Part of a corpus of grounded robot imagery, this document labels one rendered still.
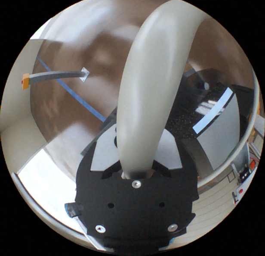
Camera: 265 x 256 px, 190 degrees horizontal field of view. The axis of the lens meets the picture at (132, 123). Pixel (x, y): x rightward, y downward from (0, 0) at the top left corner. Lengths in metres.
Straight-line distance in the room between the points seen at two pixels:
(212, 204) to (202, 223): 1.22
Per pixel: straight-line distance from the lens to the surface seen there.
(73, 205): 0.80
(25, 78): 1.04
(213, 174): 0.40
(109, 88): 1.30
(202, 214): 5.99
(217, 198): 5.81
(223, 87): 0.54
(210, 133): 0.46
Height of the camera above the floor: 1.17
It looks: 63 degrees down
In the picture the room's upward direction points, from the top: 154 degrees counter-clockwise
